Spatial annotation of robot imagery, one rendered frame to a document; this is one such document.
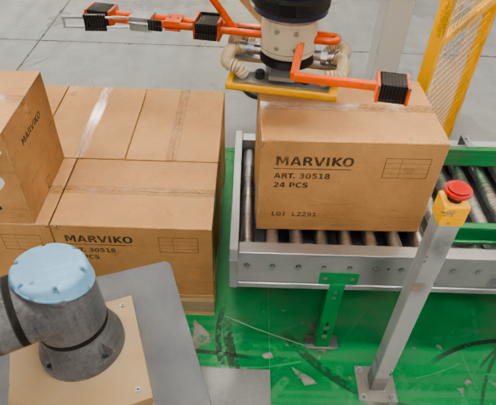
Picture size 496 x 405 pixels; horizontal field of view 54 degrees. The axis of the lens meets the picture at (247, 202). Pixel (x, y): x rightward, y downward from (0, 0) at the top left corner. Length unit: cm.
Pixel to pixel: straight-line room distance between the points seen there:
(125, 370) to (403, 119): 116
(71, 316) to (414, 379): 151
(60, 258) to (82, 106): 158
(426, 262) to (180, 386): 76
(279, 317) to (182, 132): 94
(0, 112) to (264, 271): 103
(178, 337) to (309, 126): 78
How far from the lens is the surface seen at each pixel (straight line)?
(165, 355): 127
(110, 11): 169
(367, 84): 134
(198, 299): 214
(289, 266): 173
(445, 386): 223
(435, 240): 144
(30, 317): 104
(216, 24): 159
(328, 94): 151
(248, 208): 188
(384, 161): 165
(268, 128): 159
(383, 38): 270
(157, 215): 187
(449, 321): 241
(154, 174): 206
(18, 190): 186
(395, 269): 180
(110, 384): 116
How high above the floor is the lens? 184
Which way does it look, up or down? 43 degrees down
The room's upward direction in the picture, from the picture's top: 2 degrees clockwise
